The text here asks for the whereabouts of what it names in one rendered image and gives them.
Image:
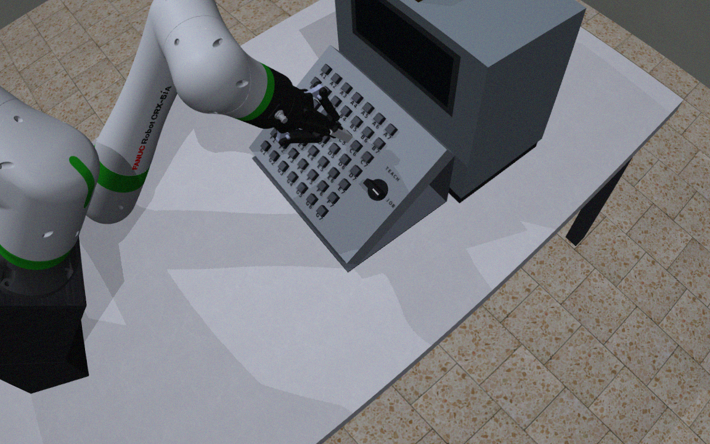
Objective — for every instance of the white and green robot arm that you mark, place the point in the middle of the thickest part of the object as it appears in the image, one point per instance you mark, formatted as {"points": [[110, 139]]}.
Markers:
{"points": [[52, 176]]}

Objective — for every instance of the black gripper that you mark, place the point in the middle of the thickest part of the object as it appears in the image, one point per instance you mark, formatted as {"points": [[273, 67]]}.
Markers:
{"points": [[313, 124]]}

